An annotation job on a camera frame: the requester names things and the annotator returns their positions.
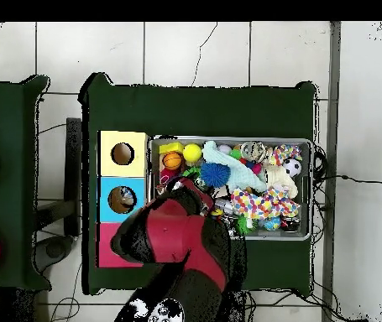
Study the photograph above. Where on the colourful polka dot cloth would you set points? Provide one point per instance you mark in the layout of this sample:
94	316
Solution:
261	203

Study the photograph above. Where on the silver mesh bin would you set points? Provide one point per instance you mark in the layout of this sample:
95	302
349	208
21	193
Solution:
278	235

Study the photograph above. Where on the crushed silver can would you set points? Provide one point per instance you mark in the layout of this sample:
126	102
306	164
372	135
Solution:
252	151

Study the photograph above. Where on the mint green cloth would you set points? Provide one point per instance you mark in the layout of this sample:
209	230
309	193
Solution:
244	174

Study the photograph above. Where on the wooden box with three holes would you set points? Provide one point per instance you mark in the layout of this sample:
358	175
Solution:
137	167

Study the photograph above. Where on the crushed clear plastic bottle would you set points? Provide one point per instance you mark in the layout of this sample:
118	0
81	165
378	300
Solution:
127	196

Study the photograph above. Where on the orange basketball toy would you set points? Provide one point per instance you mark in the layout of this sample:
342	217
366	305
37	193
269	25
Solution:
172	160

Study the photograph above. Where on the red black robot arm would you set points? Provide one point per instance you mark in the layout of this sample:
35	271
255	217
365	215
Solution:
177	234

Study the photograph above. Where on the dark green tablecloth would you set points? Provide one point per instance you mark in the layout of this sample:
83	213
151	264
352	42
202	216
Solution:
9	134
210	110

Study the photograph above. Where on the small soccer ball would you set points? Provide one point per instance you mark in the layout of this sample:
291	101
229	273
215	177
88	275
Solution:
292	167

